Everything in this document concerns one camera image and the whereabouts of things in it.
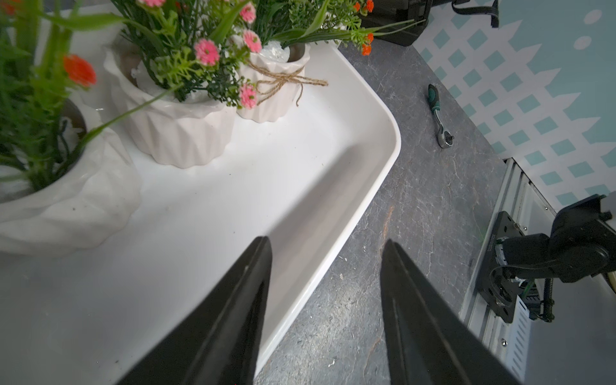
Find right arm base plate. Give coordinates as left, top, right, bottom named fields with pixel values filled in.
left=476, top=211, right=523, bottom=323

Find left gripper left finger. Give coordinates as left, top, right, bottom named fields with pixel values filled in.
left=120, top=237, right=273, bottom=384

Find twine pot pink flowers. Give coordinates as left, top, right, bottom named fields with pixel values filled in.
left=230, top=0, right=424, bottom=124

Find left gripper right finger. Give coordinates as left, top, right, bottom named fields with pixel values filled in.
left=380, top=240, right=518, bottom=384

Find white rectangular storage tray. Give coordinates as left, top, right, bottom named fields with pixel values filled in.
left=1, top=43, right=401, bottom=384

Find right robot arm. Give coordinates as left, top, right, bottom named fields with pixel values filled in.
left=477, top=193, right=615, bottom=323

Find green handled ratchet wrench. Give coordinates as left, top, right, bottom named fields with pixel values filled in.
left=428, top=83, right=454, bottom=149

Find ribbed pot orange flowers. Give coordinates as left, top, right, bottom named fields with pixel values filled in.
left=1, top=1, right=141, bottom=257

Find black plastic tool case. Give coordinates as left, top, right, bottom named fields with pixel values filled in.
left=361, top=0, right=433, bottom=47

